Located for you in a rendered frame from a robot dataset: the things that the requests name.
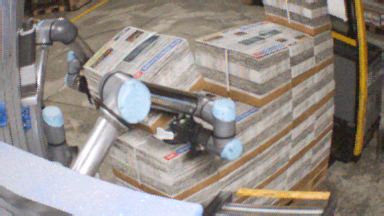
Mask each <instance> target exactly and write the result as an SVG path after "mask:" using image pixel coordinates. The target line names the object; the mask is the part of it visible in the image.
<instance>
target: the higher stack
mask: <svg viewBox="0 0 384 216"><path fill-rule="evenodd" d="M327 2H328V1H327V0H263V3H264V7H265V8H264V9H265V13H266V14H268V15H272V16H276V17H279V18H281V19H285V20H289V23H290V21H292V22H294V23H297V24H301V25H303V26H305V27H308V28H312V29H316V28H318V27H322V26H324V25H326V24H329V23H330V21H331V19H330V13H329V11H328V3H327ZM266 22H268V23H274V22H272V21H269V20H268V21H266ZM274 24H277V25H280V26H282V27H285V28H286V29H289V28H290V27H287V26H285V25H282V24H278V23H274ZM291 30H294V31H296V32H299V33H303V34H305V35H308V36H310V37H311V38H313V40H314V47H313V48H314V56H315V64H316V65H315V66H318V65H319V64H322V63H323V62H325V61H326V60H328V59H330V58H331V57H333V48H332V47H333V38H332V35H331V34H332V31H331V30H327V31H325V32H322V33H320V34H318V35H315V36H312V35H311V34H308V33H304V32H301V31H299V30H297V29H293V28H291ZM333 65H334V64H333V63H331V64H330V65H328V67H325V68H324V69H322V70H321V71H319V72H318V73H316V74H315V82H316V83H315V92H316V93H317V94H316V104H318V103H319V102H320V101H322V99H323V98H325V97H326V96H328V94H330V93H331V92H332V91H334V88H335V84H334V73H333V72H334V71H333V70H334V68H333ZM333 101H334V98H331V99H330V100H329V101H328V102H326V103H325V104H324V106H322V107H321V108H319V110H316V111H315V113H316V118H315V131H314V140H315V139H317V137H319V135H320V134H321V133H322V132H324V131H325V130H326V129H327V128H328V127H329V126H330V125H331V124H332V123H333V113H334V106H335V105H334V102H333ZM332 133H333V130H332V129H331V130H330V131H329V132H328V134H326V135H325V136H324V137H323V138H322V139H321V140H320V141H319V142H318V143H316V145H314V146H313V148H311V149H312V155H311V156H312V162H311V165H310V173H311V172H312V170H314V168H316V167H317V166H318V165H319V164H320V163H321V162H322V161H323V160H324V159H325V158H326V157H327V156H328V155H329V153H330V146H331V145H330V143H331V137H332ZM327 168H328V161H327V162H325V163H324V164H323V166H322V167H321V168H319V169H318V170H317V172H315V173H314V175H312V176H311V177H310V176H309V177H310V178H309V179H307V181H308V184H307V192H311V191H312V190H313V189H314V188H315V187H316V186H317V185H318V184H320V182H321V181H322V180H323V179H324V178H325V177H326V172H327Z"/></svg>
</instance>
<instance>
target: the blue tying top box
mask: <svg viewBox="0 0 384 216"><path fill-rule="evenodd" d="M0 184H1V185H2V186H3V187H5V188H7V189H8V190H10V191H12V192H14V193H16V194H18V195H21V196H23V197H25V198H28V199H31V200H33V201H37V202H39V203H43V204H45V205H48V206H51V207H53V208H58V209H60V210H63V211H66V212H68V213H70V214H73V215H76V216H201V215H202V213H203V207H202V205H201V204H196V203H192V202H185V201H179V200H174V199H169V198H165V197H161V196H156V195H152V194H146V193H142V192H139V191H136V190H134V189H129V188H125V187H121V186H118V185H116V184H113V183H109V182H105V181H102V180H100V179H98V178H94V177H91V176H87V175H86V174H84V173H80V172H77V171H74V170H72V169H70V168H67V167H64V166H61V165H58V164H56V163H54V162H52V161H49V160H46V159H43V158H40V157H37V156H35V155H33V154H31V153H29V152H26V151H24V150H22V149H19V148H17V147H14V146H11V145H8V144H6V143H4V142H2V141H0Z"/></svg>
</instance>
